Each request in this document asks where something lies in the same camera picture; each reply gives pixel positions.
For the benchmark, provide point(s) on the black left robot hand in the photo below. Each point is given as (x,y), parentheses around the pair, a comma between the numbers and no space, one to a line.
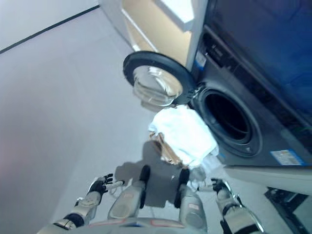
(100,185)

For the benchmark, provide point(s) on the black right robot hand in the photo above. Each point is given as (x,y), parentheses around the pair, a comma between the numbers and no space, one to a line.
(219,187)

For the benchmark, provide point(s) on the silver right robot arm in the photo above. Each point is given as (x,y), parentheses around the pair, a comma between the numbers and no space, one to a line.
(239,214)

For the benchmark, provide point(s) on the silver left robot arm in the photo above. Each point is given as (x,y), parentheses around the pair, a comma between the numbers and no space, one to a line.
(83,207)

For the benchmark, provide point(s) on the brown wicker basket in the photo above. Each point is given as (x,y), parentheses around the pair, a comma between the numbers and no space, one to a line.
(168,153)

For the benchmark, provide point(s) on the grey front-load washing machine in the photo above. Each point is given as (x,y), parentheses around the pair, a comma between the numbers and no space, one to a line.
(268,97)

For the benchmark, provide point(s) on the round washing machine door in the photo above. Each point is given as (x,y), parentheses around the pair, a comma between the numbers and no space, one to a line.
(156,57)

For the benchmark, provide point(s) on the silver left robot leg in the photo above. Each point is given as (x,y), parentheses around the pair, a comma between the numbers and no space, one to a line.
(126,202)

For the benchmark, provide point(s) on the silver robot leg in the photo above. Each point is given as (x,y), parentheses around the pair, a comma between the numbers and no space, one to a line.
(191,207)
(126,202)

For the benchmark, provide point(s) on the silver right robot leg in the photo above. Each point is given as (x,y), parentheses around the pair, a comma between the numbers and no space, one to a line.
(191,207)

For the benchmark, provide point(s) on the white cloth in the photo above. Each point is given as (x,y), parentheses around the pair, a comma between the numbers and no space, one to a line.
(180,131)

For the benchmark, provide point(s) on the blue white energy label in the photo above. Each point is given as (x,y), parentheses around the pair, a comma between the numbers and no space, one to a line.
(284,158)

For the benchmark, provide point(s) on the small blue sticker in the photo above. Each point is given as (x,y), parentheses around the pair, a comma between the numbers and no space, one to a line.
(200,62)

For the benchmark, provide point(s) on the grey stacked dryer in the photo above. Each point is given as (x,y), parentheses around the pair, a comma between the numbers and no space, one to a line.
(256,29)

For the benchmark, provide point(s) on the white counter cabinet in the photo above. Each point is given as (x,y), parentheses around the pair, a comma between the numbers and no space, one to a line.
(170,14)

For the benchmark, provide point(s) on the black metal frame stand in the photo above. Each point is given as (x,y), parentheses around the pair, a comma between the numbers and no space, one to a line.
(287,207)

